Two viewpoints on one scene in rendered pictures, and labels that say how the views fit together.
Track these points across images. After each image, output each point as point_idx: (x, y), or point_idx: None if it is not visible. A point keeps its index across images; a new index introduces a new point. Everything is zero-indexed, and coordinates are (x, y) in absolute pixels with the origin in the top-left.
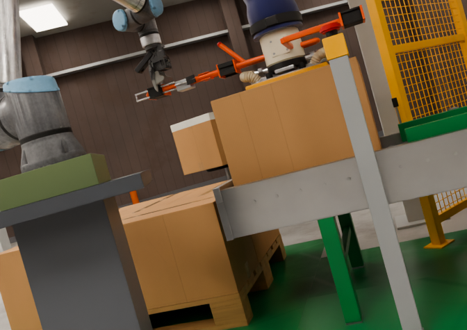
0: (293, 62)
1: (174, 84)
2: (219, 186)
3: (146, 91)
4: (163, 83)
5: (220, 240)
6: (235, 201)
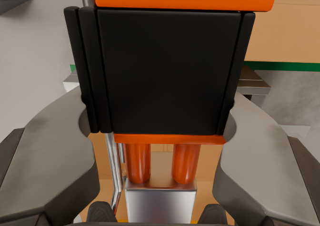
0: None
1: (127, 176)
2: (71, 88)
3: None
4: (223, 133)
5: None
6: None
